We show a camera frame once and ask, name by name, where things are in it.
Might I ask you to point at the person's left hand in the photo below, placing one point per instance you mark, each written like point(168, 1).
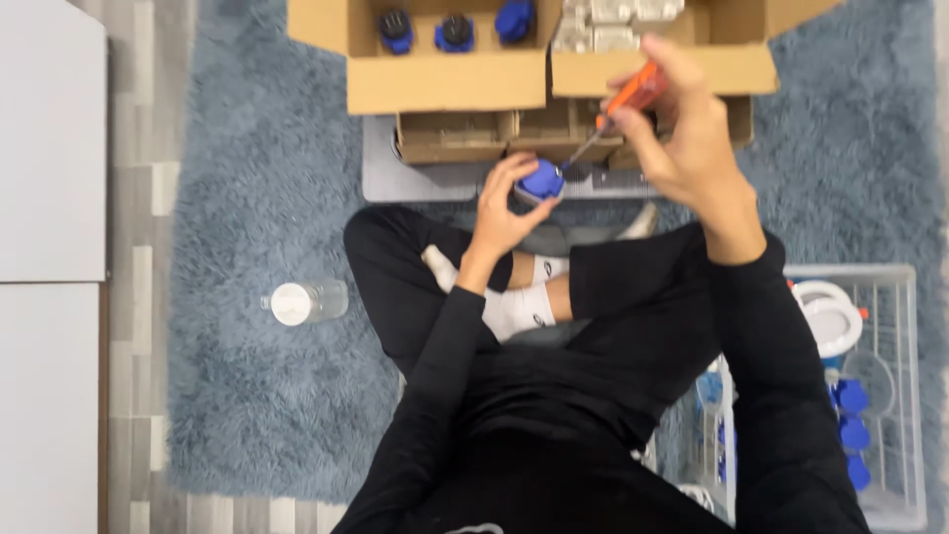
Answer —
point(493, 219)

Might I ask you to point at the person's right hand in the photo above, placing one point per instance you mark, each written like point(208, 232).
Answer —
point(693, 152)

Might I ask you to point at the blue plug with grey base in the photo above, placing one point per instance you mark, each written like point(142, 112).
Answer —
point(543, 182)

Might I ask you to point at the small brown cardboard box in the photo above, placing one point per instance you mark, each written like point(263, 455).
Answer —
point(738, 119)
point(452, 137)

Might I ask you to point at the person's white right sock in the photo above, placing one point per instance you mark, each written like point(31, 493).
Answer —
point(552, 245)

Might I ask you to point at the person's white sock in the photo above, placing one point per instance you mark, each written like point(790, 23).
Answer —
point(552, 245)
point(519, 311)

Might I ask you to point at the cardboard box with grey parts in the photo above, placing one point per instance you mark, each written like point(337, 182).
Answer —
point(704, 70)

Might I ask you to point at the grey work mat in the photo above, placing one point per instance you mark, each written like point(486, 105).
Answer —
point(415, 182)

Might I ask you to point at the person's white left sock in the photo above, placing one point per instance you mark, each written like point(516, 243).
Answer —
point(519, 311)

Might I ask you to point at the cardboard box with blue plugs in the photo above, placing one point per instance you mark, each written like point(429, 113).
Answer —
point(445, 78)

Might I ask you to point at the person's black trousers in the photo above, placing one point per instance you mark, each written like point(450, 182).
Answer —
point(637, 297)

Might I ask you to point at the pile of grey plug parts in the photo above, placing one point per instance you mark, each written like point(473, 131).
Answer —
point(600, 22)

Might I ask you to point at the blue plug with black cap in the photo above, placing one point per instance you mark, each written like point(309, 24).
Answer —
point(396, 30)
point(454, 33)

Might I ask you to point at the blue plug in carton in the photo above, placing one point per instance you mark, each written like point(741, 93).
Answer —
point(514, 18)

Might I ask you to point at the clear plastic bottle white cap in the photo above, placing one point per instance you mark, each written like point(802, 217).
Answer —
point(308, 302)

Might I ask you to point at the white round lamp fitting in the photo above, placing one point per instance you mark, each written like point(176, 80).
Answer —
point(830, 319)

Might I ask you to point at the blue-grey shaggy rug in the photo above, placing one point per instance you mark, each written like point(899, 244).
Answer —
point(267, 185)

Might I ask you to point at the person's black top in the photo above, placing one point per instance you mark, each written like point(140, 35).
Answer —
point(556, 460)

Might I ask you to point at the blue plug in basket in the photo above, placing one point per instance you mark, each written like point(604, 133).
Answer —
point(851, 397)
point(854, 433)
point(858, 472)

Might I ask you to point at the white cabinet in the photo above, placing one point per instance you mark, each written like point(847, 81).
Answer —
point(48, 222)

